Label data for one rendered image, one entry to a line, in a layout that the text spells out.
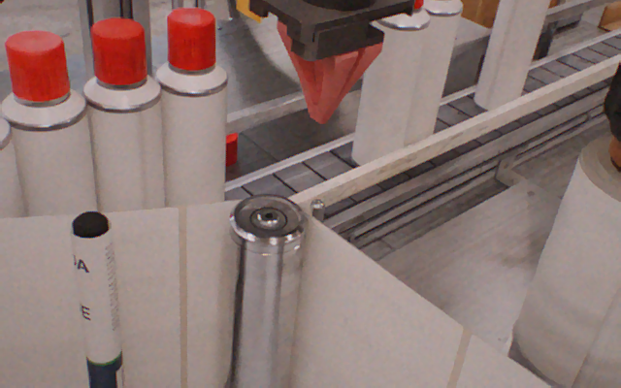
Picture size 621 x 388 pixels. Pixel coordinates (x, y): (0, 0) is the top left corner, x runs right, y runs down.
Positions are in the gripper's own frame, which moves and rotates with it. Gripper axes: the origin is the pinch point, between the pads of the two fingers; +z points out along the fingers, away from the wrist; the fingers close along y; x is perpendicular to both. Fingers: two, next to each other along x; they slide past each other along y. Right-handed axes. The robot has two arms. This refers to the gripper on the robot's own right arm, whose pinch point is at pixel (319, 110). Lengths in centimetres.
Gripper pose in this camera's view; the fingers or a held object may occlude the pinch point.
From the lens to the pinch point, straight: 53.4
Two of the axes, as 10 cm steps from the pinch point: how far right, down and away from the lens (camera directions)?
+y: 7.6, -3.1, 5.7
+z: -1.0, 8.1, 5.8
